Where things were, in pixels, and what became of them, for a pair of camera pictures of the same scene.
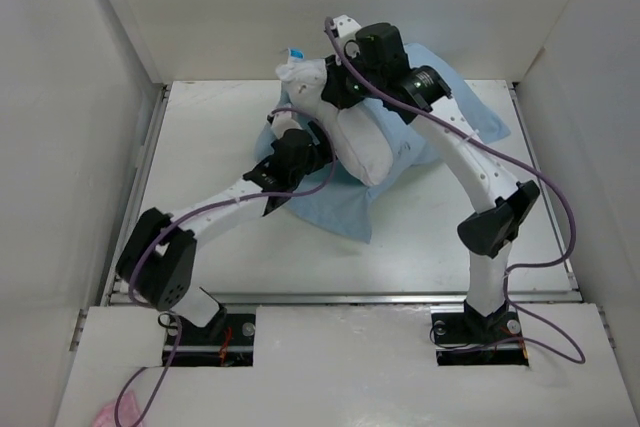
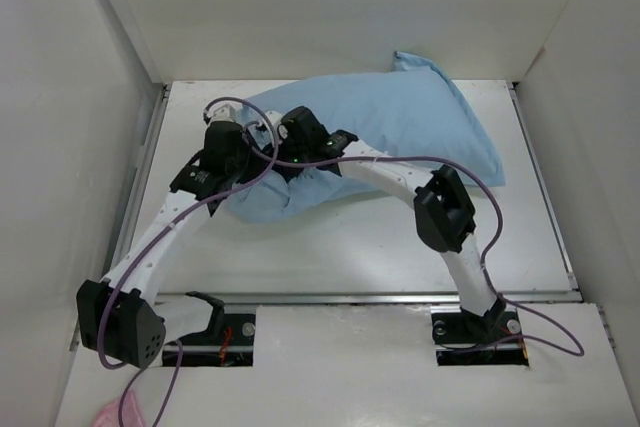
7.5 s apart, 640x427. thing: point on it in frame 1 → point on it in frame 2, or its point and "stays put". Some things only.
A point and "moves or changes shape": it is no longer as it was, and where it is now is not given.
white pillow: (357, 136) moves or changes shape
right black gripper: (334, 89) → (287, 172)
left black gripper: (321, 153) → (257, 159)
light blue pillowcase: (351, 206) moves or changes shape
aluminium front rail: (348, 298) stays put
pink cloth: (127, 412) stays put
